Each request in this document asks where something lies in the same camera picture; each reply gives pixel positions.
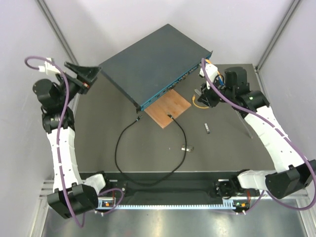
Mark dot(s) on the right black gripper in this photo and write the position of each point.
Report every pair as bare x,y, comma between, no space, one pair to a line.
206,96

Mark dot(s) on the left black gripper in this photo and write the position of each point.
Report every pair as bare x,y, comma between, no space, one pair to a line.
88,73

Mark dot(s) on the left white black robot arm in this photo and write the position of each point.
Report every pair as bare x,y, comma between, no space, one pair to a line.
71,195

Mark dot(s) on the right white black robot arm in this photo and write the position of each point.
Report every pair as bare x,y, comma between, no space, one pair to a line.
293,171

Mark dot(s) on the wooden board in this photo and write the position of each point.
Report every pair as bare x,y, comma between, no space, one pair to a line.
171,103

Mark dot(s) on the silver SFP module on table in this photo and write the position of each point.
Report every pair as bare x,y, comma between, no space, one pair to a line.
187,148

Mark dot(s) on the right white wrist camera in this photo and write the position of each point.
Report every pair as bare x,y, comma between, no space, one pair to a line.
211,71

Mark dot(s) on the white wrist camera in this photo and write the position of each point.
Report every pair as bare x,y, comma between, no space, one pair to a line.
211,71
48,68

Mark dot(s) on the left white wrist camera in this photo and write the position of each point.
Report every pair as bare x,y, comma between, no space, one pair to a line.
48,68

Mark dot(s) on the dark blue network switch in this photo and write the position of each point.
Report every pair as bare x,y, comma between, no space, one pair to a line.
149,68

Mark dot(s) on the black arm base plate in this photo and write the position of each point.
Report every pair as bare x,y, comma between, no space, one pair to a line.
214,185

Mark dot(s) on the white slotted cable duct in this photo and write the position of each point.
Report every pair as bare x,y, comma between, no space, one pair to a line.
226,204

